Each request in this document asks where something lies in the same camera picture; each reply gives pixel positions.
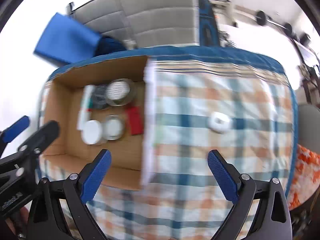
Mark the treadmill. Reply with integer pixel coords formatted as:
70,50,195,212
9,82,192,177
292,32,320,65

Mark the black and blue weight bench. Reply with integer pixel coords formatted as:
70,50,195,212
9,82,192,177
198,0,222,47

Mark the metal tin with perforated lid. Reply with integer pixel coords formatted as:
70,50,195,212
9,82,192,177
105,78,137,107

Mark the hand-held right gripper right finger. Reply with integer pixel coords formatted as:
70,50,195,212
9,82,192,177
207,149,293,240

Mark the orange white bag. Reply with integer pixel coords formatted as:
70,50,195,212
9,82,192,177
286,144,320,209

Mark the dark blue cloth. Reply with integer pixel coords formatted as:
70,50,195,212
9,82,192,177
94,35,127,57

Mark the small white rounded device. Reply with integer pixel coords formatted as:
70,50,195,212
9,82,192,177
207,112,232,133

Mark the grey round-backed chair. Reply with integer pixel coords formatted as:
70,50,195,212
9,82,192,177
297,105,320,147

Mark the small silver dumbbell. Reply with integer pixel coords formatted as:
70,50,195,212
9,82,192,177
220,31,237,48

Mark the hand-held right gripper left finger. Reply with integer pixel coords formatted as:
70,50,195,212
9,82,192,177
26,149,112,240

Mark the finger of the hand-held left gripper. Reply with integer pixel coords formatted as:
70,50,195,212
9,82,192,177
0,116,30,153
0,120,60,178

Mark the black round patterned tin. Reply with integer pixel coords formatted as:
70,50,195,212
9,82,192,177
90,85,110,110

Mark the blue folded mat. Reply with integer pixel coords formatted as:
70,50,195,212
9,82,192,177
33,12,102,65

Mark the grey padded chair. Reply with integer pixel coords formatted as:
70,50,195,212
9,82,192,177
67,0,133,43
119,0,200,48

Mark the small red case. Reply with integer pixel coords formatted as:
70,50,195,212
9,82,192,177
126,106,143,135

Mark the short barbell with black plates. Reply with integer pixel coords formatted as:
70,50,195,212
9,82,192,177
255,10,293,37

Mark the cardboard box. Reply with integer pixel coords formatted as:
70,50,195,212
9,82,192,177
40,55,157,190

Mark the white round jar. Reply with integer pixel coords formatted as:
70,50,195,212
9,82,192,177
81,119,103,145

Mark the white tube with red-green label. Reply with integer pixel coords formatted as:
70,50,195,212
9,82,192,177
76,85,95,130

